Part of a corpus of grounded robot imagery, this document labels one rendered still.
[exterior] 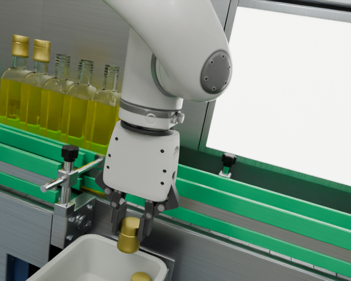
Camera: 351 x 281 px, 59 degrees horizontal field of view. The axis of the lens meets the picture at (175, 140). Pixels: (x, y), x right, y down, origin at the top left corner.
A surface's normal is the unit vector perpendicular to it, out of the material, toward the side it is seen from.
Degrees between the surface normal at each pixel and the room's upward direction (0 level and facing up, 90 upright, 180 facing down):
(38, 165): 90
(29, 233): 90
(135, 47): 90
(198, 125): 90
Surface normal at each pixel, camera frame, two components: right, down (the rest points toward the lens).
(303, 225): -0.31, 0.20
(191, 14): 0.54, 0.16
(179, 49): 0.22, 0.55
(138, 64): -0.69, 0.11
